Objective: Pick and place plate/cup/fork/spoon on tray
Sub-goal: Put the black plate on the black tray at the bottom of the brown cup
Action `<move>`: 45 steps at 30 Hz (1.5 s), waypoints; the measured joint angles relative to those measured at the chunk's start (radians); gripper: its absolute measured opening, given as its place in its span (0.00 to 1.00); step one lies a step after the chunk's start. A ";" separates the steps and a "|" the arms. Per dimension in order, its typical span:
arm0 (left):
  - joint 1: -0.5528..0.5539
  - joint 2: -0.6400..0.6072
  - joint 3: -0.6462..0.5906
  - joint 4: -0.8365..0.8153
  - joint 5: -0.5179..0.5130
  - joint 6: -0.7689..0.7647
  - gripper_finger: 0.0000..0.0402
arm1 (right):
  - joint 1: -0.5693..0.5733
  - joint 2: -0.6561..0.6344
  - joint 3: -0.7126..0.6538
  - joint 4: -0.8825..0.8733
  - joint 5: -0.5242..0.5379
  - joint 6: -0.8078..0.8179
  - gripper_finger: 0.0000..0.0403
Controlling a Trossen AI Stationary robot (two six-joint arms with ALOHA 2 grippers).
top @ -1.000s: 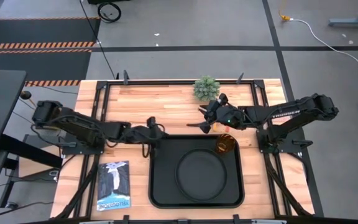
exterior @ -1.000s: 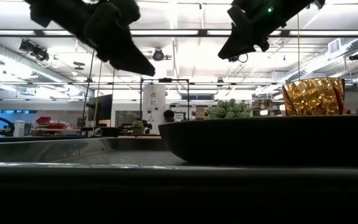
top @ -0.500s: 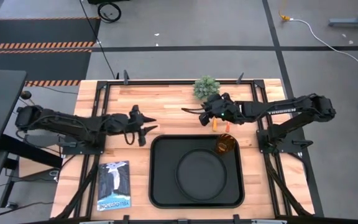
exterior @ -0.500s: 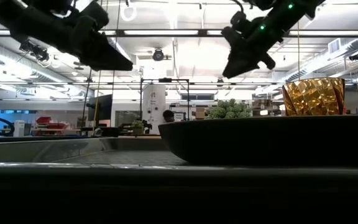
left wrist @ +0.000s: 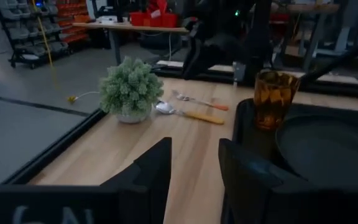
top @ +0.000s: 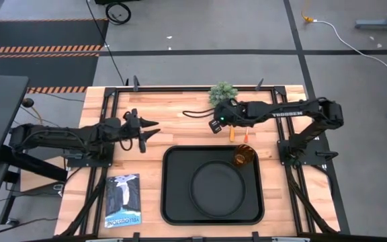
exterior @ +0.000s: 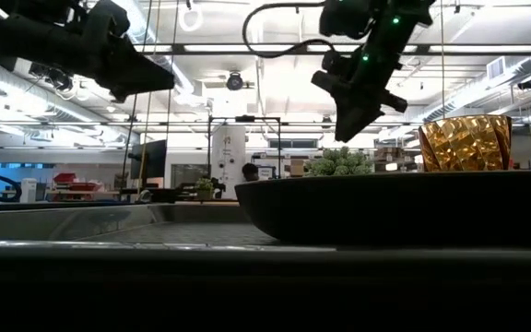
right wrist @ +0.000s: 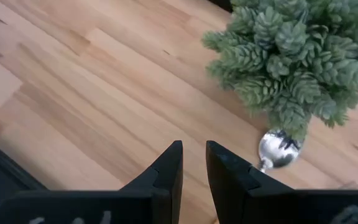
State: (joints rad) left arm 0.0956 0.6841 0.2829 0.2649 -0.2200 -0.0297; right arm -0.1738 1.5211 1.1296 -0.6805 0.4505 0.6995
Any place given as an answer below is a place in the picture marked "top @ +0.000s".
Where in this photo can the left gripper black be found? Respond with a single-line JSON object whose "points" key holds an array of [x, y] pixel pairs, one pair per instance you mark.
{"points": [[142, 144]]}

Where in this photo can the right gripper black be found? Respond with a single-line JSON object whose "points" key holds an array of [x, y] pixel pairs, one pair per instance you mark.
{"points": [[235, 112]]}

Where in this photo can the amber glass cup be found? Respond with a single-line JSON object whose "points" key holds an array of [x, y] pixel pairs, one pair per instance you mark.
{"points": [[244, 155]]}

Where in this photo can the black round plate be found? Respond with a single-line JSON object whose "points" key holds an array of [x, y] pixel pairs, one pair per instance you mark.
{"points": [[217, 190]]}

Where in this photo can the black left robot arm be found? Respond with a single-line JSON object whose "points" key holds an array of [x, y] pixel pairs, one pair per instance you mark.
{"points": [[62, 134]]}

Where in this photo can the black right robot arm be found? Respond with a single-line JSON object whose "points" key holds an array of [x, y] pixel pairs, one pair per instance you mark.
{"points": [[287, 112]]}

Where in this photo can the black plastic tray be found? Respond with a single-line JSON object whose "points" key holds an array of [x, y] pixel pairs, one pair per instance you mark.
{"points": [[176, 188]]}

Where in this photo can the green plant in white pot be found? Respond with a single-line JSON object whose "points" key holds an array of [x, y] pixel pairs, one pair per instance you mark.
{"points": [[223, 92]]}

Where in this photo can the Yellowstone waterfall picture book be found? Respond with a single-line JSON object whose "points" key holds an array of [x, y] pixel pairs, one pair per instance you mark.
{"points": [[123, 201]]}

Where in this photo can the black hazard striped floor mat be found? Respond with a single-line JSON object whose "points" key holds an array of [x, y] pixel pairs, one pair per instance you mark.
{"points": [[39, 67]]}

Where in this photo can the grey table leg foot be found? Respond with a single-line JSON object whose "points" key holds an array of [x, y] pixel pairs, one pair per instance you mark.
{"points": [[378, 23]]}

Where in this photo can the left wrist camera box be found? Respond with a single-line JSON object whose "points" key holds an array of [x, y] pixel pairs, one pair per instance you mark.
{"points": [[132, 115]]}

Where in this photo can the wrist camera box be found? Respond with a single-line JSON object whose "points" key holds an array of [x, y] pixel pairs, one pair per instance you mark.
{"points": [[132, 115], [215, 126]]}

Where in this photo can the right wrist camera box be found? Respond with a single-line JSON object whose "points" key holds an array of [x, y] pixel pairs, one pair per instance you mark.
{"points": [[215, 126]]}

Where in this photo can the black aluminium table frame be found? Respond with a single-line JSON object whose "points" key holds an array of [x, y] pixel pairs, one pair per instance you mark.
{"points": [[193, 89]]}

